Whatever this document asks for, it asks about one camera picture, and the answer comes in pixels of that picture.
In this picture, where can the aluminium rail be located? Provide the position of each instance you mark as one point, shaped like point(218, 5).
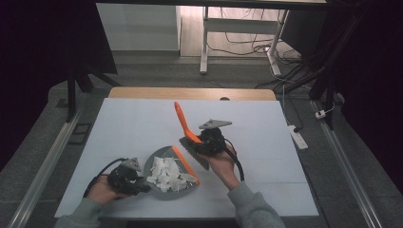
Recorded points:
point(348, 171)
point(44, 171)

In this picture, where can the wooden table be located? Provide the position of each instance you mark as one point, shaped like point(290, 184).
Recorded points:
point(190, 93)

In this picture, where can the black metal stand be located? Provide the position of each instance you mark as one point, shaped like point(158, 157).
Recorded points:
point(71, 95)
point(326, 76)

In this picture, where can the white partition panel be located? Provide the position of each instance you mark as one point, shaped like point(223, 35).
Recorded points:
point(139, 27)

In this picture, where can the pale tabletop board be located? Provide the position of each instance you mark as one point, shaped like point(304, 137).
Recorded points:
point(259, 158)

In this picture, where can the grey dustpan with orange edge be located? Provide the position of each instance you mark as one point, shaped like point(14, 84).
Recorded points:
point(152, 164)

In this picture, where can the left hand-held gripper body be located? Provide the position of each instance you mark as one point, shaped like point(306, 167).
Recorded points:
point(122, 177)

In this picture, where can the dark curtain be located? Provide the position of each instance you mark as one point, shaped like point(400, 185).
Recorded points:
point(377, 95)
point(31, 63)

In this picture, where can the person's right hand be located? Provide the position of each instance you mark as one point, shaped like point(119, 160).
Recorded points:
point(223, 167)

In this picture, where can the white desk frame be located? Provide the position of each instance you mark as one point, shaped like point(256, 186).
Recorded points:
point(240, 26)

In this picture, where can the pile of white paper scraps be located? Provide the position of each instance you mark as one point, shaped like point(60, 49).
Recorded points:
point(168, 175)

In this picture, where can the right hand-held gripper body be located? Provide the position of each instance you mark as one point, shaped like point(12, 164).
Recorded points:
point(214, 139)

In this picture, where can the small white adapter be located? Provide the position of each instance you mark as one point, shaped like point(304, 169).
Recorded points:
point(320, 114)

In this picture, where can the person's left hand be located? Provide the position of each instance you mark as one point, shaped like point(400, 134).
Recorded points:
point(103, 191)

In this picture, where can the black floor frame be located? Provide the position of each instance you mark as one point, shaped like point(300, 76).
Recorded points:
point(80, 133)

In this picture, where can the white power strip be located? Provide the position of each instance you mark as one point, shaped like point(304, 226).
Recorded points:
point(297, 136)

